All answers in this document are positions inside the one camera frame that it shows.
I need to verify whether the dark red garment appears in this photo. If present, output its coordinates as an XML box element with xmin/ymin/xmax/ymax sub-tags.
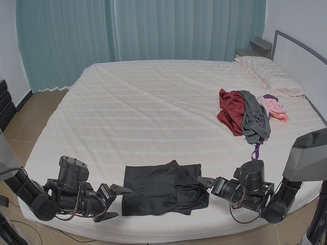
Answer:
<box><xmin>217</xmin><ymin>88</ymin><xmax>247</xmax><ymax>137</ymax></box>

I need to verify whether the cream pillow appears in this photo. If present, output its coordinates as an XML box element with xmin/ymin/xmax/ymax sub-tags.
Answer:
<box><xmin>234</xmin><ymin>56</ymin><xmax>306</xmax><ymax>97</ymax></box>

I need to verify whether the purple garment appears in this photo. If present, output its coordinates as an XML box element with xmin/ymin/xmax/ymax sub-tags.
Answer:
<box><xmin>251</xmin><ymin>94</ymin><xmax>279</xmax><ymax>161</ymax></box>

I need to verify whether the grey bedside table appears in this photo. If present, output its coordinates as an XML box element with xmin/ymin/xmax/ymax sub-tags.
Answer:
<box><xmin>236</xmin><ymin>36</ymin><xmax>272</xmax><ymax>59</ymax></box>

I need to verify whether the pink garment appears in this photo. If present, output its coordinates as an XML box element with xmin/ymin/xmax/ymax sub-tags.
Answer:
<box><xmin>257</xmin><ymin>95</ymin><xmax>290</xmax><ymax>123</ymax></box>

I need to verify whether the black chest of drawers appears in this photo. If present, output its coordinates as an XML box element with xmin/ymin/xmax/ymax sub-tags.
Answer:
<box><xmin>0</xmin><ymin>79</ymin><xmax>18</xmax><ymax>132</ymax></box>

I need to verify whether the grey garment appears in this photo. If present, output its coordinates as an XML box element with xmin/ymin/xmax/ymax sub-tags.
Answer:
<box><xmin>238</xmin><ymin>90</ymin><xmax>271</xmax><ymax>145</ymax></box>

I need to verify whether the blue-green curtain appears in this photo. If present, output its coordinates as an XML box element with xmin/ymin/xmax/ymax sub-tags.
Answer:
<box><xmin>114</xmin><ymin>0</ymin><xmax>266</xmax><ymax>62</ymax></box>
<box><xmin>17</xmin><ymin>0</ymin><xmax>120</xmax><ymax>94</ymax></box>

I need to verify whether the bed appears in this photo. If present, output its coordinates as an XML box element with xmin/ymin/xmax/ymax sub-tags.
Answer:
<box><xmin>18</xmin><ymin>30</ymin><xmax>327</xmax><ymax>242</ymax></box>

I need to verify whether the black T-shirt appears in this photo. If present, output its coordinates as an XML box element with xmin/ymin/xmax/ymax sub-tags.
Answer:
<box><xmin>121</xmin><ymin>160</ymin><xmax>210</xmax><ymax>217</ymax></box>

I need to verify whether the black cable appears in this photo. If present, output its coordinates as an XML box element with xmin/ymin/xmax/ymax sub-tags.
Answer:
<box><xmin>0</xmin><ymin>167</ymin><xmax>24</xmax><ymax>176</ymax></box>
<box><xmin>229</xmin><ymin>193</ymin><xmax>260</xmax><ymax>224</ymax></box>

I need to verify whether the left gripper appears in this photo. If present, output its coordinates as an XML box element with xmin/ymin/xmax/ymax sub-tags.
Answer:
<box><xmin>87</xmin><ymin>183</ymin><xmax>117</xmax><ymax>215</ymax></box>

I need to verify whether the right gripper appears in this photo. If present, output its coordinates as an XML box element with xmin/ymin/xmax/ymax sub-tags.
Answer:
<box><xmin>210</xmin><ymin>177</ymin><xmax>238</xmax><ymax>201</ymax></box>

